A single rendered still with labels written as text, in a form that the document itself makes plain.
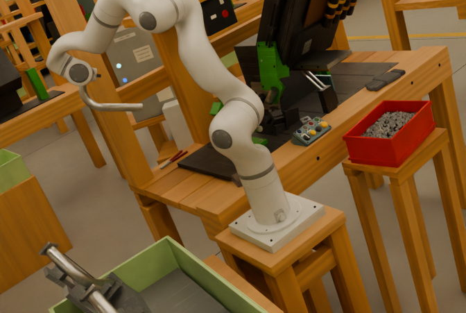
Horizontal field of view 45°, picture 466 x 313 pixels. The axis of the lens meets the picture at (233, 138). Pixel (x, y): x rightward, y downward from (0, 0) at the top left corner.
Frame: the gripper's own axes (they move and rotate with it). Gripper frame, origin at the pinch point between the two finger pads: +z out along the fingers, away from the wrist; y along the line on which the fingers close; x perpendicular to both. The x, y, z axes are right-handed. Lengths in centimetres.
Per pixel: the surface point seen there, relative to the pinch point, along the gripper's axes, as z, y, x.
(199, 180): 4, -49, 38
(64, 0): 8.0, 9.4, -27.5
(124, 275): -47, -19, 61
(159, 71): 36.6, -31.4, -4.9
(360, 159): -24, -105, 22
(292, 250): -62, -68, 48
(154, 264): -44, -28, 59
